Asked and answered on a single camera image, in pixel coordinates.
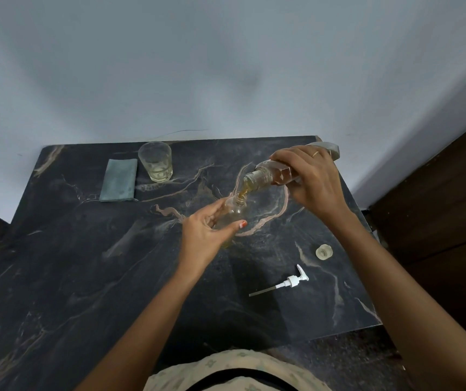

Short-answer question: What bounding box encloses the person's left hand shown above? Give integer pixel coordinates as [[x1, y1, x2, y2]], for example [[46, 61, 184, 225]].
[[178, 197, 248, 278]]

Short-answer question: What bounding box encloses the black marble table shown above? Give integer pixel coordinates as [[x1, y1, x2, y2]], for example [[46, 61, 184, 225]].
[[0, 135, 382, 391]]

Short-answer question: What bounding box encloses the small clear pump bottle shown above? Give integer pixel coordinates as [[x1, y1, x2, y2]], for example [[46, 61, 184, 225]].
[[212, 193, 249, 249]]

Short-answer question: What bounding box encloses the person's right forearm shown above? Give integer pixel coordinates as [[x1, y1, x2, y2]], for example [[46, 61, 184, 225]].
[[328, 211, 466, 391]]

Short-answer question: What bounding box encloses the cream patterned clothing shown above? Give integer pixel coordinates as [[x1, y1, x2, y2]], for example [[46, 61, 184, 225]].
[[143, 349, 333, 391]]

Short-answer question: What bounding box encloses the white pump dispenser head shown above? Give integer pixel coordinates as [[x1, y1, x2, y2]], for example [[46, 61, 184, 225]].
[[248, 264, 310, 298]]

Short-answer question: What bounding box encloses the person's left forearm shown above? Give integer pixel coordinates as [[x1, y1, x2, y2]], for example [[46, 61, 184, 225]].
[[74, 258, 201, 391]]

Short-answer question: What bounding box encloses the person's right hand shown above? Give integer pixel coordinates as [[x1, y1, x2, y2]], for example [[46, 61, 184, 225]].
[[270, 145, 356, 231]]

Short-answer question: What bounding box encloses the Listerine mouthwash bottle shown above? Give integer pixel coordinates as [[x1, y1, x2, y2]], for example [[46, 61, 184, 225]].
[[243, 141, 341, 188]]

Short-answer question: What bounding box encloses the grey-green folded cloth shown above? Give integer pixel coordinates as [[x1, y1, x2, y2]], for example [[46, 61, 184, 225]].
[[99, 158, 139, 203]]

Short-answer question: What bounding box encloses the clear drinking glass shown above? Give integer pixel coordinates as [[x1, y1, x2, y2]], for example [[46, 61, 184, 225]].
[[138, 141, 174, 184]]

